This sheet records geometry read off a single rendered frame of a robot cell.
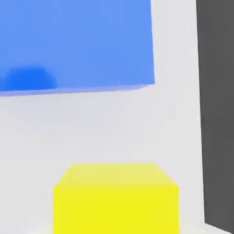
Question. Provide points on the small yellow cube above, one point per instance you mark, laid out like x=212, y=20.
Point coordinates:
x=115, y=204

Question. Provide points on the large blue box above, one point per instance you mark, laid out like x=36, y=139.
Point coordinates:
x=76, y=42

